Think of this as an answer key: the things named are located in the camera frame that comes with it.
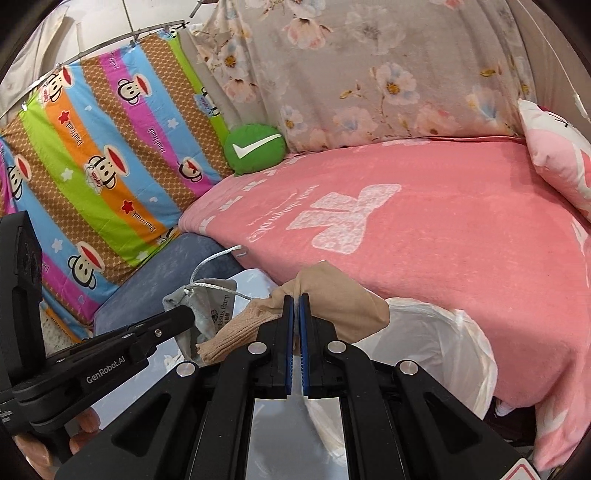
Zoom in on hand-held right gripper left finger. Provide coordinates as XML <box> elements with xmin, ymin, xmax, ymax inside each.
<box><xmin>54</xmin><ymin>294</ymin><xmax>295</xmax><ymax>480</ymax></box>

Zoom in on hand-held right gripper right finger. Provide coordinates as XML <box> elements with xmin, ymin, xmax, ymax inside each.
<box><xmin>298</xmin><ymin>294</ymin><xmax>533</xmax><ymax>480</ymax></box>

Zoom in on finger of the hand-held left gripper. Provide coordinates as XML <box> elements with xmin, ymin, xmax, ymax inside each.
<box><xmin>131</xmin><ymin>305</ymin><xmax>197</xmax><ymax>346</ymax></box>

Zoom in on grey drawstring pouch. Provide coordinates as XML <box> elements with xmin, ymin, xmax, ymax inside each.
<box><xmin>162</xmin><ymin>246</ymin><xmax>250</xmax><ymax>361</ymax></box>

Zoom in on beige stocking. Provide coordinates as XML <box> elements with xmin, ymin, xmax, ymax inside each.
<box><xmin>196</xmin><ymin>260</ymin><xmax>390</xmax><ymax>366</ymax></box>

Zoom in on person's left hand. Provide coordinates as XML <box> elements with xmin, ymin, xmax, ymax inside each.
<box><xmin>13</xmin><ymin>408</ymin><xmax>101</xmax><ymax>478</ymax></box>

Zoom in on blue-grey cushion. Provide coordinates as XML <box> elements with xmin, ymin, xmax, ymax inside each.
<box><xmin>94</xmin><ymin>230</ymin><xmax>246</xmax><ymax>339</ymax></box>

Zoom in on pink blanket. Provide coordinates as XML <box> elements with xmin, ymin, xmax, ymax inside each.
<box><xmin>177</xmin><ymin>135</ymin><xmax>591</xmax><ymax>464</ymax></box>

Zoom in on striped monkey print quilt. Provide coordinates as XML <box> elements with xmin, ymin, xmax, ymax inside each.
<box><xmin>0</xmin><ymin>34</ymin><xmax>237</xmax><ymax>341</ymax></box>

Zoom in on green check mark pillow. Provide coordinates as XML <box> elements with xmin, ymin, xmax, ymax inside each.
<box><xmin>223</xmin><ymin>123</ymin><xmax>287</xmax><ymax>177</ymax></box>

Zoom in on thin metal rod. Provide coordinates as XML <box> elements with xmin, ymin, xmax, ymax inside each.
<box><xmin>0</xmin><ymin>2</ymin><xmax>219</xmax><ymax>121</ymax></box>

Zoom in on floral beige pillow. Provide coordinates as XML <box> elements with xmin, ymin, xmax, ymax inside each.
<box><xmin>188</xmin><ymin>0</ymin><xmax>539</xmax><ymax>154</ymax></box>

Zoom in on pink printed pillow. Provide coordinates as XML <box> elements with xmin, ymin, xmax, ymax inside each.
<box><xmin>516</xmin><ymin>98</ymin><xmax>591</xmax><ymax>214</ymax></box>

